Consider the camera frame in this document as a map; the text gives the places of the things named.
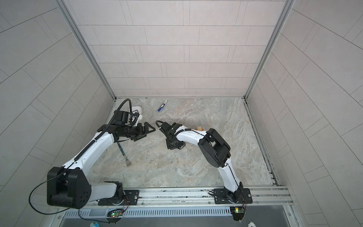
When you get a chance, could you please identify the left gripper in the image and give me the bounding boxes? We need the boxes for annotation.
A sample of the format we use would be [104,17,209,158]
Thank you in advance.
[121,121,156,140]

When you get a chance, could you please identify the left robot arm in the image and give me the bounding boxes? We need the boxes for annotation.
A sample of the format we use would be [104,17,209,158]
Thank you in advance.
[47,111,156,209]

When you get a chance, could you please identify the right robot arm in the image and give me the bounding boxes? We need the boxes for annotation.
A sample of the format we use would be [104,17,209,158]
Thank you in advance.
[156,121,252,206]

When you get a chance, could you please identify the blue whiteboard marker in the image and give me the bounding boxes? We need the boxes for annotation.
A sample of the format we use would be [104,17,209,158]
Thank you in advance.
[158,100,167,112]

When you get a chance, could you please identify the metal fork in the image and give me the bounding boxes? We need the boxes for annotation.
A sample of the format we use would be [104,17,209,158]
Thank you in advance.
[117,142,132,167]

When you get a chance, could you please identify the left controller board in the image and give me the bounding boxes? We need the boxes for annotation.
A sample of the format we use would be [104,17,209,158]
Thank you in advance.
[106,209,125,218]

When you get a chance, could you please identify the controller board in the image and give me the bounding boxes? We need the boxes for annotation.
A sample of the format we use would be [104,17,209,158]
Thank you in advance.
[230,207,246,221]
[106,209,125,218]

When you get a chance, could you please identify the right controller board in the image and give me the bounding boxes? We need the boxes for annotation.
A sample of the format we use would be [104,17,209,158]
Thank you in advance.
[230,207,246,221]

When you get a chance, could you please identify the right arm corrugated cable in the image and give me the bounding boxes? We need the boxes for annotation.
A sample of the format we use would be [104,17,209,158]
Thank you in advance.
[155,120,208,137]

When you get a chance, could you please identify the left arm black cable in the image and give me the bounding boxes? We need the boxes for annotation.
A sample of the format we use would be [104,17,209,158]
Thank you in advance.
[28,98,142,225]

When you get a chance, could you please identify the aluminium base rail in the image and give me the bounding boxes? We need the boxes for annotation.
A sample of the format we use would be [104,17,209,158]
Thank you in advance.
[82,185,294,209]

